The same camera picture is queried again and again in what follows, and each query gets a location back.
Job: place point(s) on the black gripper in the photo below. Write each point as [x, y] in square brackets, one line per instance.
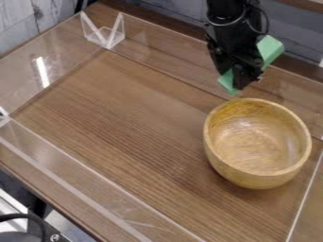
[233, 38]

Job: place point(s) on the green rectangular block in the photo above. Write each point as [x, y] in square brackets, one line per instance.
[272, 49]

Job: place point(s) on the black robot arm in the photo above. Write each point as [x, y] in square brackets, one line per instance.
[230, 8]

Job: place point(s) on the brown wooden bowl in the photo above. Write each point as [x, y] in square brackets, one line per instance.
[257, 142]

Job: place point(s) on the clear acrylic corner bracket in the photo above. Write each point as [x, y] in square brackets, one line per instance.
[105, 36]

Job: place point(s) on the clear acrylic tray wall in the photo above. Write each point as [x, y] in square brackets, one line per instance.
[94, 201]

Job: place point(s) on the black metal frame piece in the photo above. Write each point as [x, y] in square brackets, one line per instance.
[54, 233]

